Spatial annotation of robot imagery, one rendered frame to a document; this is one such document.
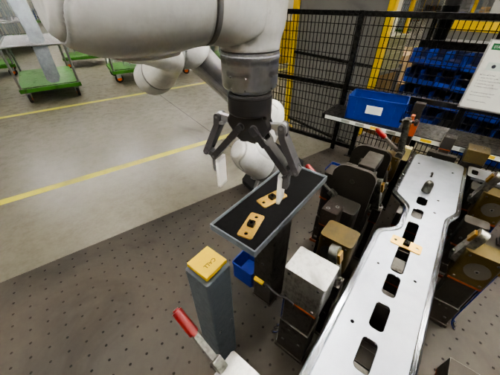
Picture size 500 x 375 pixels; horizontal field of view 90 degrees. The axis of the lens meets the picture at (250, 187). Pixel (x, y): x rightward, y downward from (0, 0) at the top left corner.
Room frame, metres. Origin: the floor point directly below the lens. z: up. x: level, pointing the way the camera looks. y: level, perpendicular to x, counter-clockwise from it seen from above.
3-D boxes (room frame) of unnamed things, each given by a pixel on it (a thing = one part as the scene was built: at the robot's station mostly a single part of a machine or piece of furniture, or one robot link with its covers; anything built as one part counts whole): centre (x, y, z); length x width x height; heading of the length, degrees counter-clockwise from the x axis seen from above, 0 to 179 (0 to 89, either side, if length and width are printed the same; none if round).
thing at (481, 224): (0.60, -0.79, 0.84); 0.10 x 0.05 x 0.29; 52
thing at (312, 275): (0.35, -0.13, 0.90); 0.13 x 0.08 x 0.41; 52
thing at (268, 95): (0.43, 0.00, 1.43); 0.08 x 0.07 x 0.09; 65
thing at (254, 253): (0.53, -0.07, 1.16); 0.37 x 0.14 x 0.02; 142
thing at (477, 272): (0.43, -0.66, 0.87); 0.12 x 0.07 x 0.35; 52
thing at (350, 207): (0.61, -0.29, 0.89); 0.12 x 0.07 x 0.38; 52
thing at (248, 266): (0.61, 0.00, 0.74); 0.11 x 0.10 x 0.09; 142
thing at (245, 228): (0.43, 0.00, 1.17); 0.08 x 0.04 x 0.01; 155
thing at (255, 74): (0.43, 0.00, 1.51); 0.09 x 0.09 x 0.06
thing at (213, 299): (0.32, 0.09, 0.92); 0.08 x 0.08 x 0.44; 52
